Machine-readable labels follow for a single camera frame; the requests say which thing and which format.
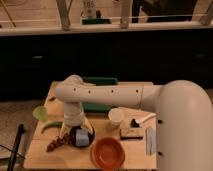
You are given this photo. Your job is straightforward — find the green plastic tray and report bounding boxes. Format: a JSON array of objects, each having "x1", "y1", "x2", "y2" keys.
[{"x1": 83, "y1": 77, "x2": 118, "y2": 113}]

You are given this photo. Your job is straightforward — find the wooden railing shelf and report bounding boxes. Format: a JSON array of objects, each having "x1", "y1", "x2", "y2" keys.
[{"x1": 0, "y1": 0, "x2": 213, "y2": 36}]

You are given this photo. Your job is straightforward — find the black pole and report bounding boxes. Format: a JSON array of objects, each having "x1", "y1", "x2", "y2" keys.
[{"x1": 7, "y1": 124, "x2": 25, "y2": 171}]

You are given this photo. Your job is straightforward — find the white bottle on shelf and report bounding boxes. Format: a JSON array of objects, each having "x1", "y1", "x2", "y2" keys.
[{"x1": 83, "y1": 0, "x2": 101, "y2": 19}]

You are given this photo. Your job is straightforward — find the purple grape bunch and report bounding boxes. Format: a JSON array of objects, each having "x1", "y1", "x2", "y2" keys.
[{"x1": 46, "y1": 134, "x2": 70, "y2": 152}]

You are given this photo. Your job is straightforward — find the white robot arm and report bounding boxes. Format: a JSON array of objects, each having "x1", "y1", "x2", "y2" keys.
[{"x1": 55, "y1": 75, "x2": 213, "y2": 171}]

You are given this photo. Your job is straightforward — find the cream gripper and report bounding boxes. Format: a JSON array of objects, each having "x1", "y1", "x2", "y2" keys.
[{"x1": 59, "y1": 116, "x2": 94, "y2": 138}]

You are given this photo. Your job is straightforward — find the blue sponge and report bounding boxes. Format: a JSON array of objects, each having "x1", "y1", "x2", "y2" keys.
[{"x1": 76, "y1": 129, "x2": 89, "y2": 147}]

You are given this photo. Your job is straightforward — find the purple bowl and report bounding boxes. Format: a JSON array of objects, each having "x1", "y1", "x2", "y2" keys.
[{"x1": 69, "y1": 126, "x2": 95, "y2": 148}]

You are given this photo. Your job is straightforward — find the white cup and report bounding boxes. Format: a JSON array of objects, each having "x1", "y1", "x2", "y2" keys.
[{"x1": 108, "y1": 108, "x2": 124, "y2": 126}]

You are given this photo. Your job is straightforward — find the green cup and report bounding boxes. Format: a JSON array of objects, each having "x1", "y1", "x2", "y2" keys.
[{"x1": 32, "y1": 106, "x2": 48, "y2": 122}]

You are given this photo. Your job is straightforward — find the blue folded cloth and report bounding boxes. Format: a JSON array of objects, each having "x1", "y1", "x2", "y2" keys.
[{"x1": 146, "y1": 127, "x2": 156, "y2": 155}]

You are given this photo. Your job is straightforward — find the green pea pod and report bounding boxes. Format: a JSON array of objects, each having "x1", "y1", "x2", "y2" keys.
[{"x1": 41, "y1": 121, "x2": 62, "y2": 134}]

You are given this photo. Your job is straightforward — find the orange bowl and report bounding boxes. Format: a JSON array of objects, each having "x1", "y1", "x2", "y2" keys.
[{"x1": 91, "y1": 137, "x2": 125, "y2": 171}]

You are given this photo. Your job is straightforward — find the white handled dish brush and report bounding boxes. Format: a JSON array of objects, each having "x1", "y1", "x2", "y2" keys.
[{"x1": 130, "y1": 113, "x2": 156, "y2": 128}]

